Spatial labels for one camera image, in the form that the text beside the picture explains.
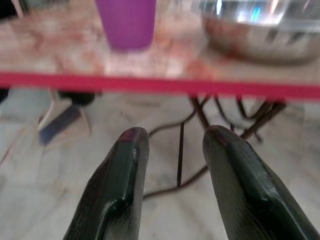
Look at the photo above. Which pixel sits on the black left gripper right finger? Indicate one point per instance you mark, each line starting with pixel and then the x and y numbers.
pixel 240 180

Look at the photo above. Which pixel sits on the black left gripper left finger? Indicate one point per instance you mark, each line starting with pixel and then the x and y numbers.
pixel 117 180

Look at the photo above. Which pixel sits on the shiny steel bowl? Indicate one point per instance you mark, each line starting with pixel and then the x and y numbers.
pixel 260 40

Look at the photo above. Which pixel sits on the thin dark metal rod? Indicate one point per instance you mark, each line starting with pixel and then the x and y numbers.
pixel 180 155

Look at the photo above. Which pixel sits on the white and blue object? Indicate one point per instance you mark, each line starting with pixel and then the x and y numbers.
pixel 60 117

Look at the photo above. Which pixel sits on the marble table with red edge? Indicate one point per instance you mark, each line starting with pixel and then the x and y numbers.
pixel 62 50

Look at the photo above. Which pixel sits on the purple plastic cup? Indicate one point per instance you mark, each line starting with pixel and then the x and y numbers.
pixel 127 25

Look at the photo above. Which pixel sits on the dark metal table frame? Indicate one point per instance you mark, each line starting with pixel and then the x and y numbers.
pixel 260 120

